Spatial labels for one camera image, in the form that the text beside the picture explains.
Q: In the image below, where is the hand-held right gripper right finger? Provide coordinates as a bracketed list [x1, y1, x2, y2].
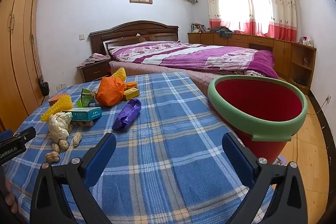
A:
[222, 132, 308, 224]

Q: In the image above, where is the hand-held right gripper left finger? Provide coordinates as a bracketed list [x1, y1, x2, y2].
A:
[30, 132, 117, 224]

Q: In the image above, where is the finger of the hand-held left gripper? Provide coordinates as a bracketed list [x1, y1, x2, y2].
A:
[0, 126, 37, 148]

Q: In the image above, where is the notched wooden block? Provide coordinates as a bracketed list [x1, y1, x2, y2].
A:
[71, 120, 95, 128]

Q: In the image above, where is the yellow foam fruit net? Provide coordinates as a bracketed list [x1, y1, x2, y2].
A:
[41, 95, 74, 122]
[110, 67, 127, 83]

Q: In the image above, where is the pink orange small box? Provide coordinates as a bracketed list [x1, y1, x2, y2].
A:
[49, 93, 68, 107]

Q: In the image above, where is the teal cardboard box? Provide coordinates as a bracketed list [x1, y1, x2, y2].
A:
[62, 107, 102, 122]

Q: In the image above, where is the purple plastic wrapper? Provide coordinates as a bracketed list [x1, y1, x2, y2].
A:
[112, 98, 142, 131]

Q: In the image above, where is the green snack wrapper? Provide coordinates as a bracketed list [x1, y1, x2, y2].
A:
[76, 88, 98, 109]

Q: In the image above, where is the red bin with green rim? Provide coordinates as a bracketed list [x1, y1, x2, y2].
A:
[207, 75, 308, 165]

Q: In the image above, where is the small yellow box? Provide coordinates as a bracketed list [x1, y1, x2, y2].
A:
[123, 88, 140, 101]

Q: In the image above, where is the person's left hand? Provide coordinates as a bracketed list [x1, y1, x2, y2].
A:
[1, 179, 19, 214]

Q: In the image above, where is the blue plaid tablecloth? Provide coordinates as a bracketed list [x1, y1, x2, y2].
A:
[4, 72, 276, 224]

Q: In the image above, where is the wooden wardrobe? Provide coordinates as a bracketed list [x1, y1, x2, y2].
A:
[0, 0, 45, 132]

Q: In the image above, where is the dark wooden nightstand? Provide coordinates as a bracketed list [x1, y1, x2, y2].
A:
[76, 56, 112, 83]

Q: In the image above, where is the pink cloth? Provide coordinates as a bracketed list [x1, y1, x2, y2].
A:
[76, 53, 111, 68]

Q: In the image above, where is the purple floral blanket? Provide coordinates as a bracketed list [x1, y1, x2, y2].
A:
[108, 41, 279, 79]

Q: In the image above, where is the low wooden cabinet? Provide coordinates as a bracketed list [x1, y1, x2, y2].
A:
[188, 31, 317, 95]

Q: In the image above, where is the grey clothes pile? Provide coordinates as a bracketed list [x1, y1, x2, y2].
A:
[210, 26, 234, 38]

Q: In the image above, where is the dark wooden bed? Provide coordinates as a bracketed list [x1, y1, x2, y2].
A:
[89, 21, 279, 101]

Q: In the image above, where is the floral curtain with red hem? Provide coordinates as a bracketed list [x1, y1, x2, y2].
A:
[206, 0, 298, 42]

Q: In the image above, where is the floor cable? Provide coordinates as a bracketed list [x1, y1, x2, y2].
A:
[307, 101, 328, 115]

